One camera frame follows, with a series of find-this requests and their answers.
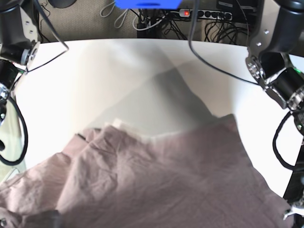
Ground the mauve pink t-shirt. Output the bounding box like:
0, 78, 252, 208
0, 115, 294, 228

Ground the blue box at top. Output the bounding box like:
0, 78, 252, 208
115, 0, 182, 10

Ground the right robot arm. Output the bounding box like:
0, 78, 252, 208
0, 0, 40, 167

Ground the white looped cable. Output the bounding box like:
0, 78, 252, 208
99, 0, 130, 29

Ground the black power strip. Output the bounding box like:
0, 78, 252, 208
178, 9, 233, 21

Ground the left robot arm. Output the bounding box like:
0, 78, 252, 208
246, 0, 304, 172

